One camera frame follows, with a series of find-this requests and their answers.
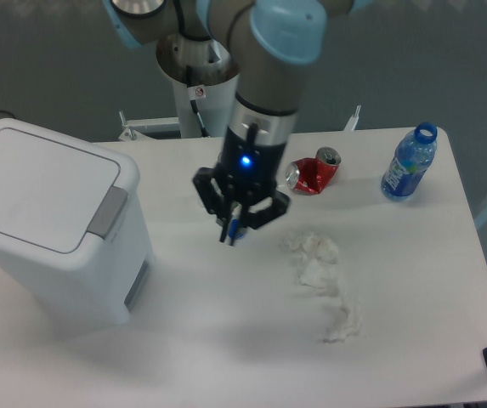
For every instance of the crushed red soda can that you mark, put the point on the crushed red soda can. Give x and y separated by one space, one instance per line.
310 175

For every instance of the blue plastic drink bottle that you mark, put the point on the blue plastic drink bottle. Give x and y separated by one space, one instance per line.
412 158

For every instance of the crumpled white tissue upper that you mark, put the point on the crumpled white tissue upper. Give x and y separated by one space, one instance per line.
315 258

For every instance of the crumpled white tissue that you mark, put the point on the crumpled white tissue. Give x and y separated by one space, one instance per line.
315 258
344 319

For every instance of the blue bottle cap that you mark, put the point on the blue bottle cap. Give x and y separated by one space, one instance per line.
240 233

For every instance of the white push-button trash can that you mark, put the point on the white push-button trash can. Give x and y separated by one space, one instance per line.
72 230

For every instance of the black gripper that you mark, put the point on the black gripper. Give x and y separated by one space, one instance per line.
244 166

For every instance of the white table frame bracket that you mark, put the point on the white table frame bracket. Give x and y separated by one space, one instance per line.
195 120

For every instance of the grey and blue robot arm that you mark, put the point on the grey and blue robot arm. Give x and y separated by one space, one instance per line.
274 45

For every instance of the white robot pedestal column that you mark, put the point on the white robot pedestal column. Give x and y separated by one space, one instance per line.
201 70

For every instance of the crumpled white tissue lower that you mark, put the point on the crumpled white tissue lower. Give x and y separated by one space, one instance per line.
344 319

